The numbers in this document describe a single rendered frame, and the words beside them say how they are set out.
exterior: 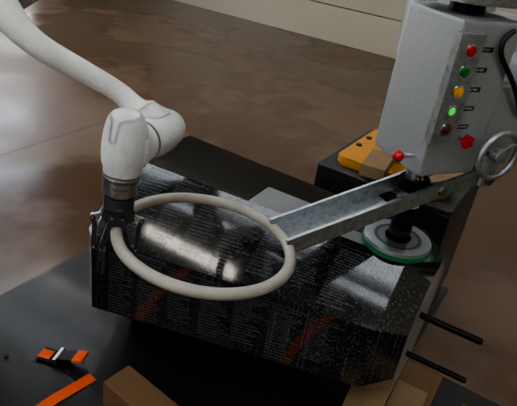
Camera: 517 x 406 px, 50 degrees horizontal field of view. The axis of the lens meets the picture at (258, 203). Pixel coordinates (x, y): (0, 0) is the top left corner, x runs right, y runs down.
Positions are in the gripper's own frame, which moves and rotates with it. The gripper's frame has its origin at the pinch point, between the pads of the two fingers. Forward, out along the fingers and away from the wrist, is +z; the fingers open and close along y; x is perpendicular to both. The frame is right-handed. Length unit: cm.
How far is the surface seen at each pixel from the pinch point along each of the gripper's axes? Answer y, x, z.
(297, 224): 51, 12, -10
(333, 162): 87, 90, 1
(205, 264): 28.9, 28.8, 17.9
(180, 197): 16.8, 20.9, -10.1
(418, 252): 89, 8, -6
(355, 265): 73, 12, 3
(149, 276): 8.7, -19.6, -10.0
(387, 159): 104, 76, -9
